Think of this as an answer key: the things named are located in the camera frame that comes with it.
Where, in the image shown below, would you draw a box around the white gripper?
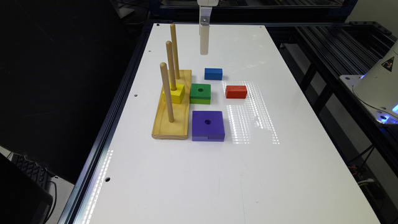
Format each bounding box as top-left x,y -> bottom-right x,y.
197,0 -> 219,55

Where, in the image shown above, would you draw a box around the green square block with hole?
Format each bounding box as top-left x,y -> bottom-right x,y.
190,83 -> 211,105

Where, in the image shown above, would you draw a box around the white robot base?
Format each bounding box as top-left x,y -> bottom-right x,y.
340,44 -> 397,125

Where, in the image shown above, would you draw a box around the blue rectangular block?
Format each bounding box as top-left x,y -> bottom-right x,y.
205,68 -> 223,80

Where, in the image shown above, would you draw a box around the red rectangular block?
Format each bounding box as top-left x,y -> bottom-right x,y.
225,85 -> 248,99

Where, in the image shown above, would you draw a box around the yellow square block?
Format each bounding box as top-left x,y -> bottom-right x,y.
170,83 -> 185,104

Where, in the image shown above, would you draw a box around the purple square block with hole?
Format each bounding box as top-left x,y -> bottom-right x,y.
192,111 -> 225,142

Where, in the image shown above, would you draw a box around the rear wooden peg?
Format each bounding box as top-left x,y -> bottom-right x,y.
170,24 -> 180,80

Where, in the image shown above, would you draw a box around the wooden peg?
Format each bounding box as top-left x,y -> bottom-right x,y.
165,40 -> 177,91
160,62 -> 174,123
170,24 -> 180,80

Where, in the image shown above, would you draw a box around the middle wooden peg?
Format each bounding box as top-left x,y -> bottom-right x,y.
165,40 -> 177,91

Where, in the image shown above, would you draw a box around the front wooden peg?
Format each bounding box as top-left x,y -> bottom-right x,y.
160,62 -> 174,123

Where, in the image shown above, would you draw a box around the wooden peg base board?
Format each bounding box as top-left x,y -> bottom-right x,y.
151,69 -> 193,141

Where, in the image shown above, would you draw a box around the black keyboard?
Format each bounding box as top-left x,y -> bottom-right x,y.
11,154 -> 49,190

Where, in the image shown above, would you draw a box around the black aluminium frame rails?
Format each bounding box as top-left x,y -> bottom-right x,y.
266,24 -> 397,174

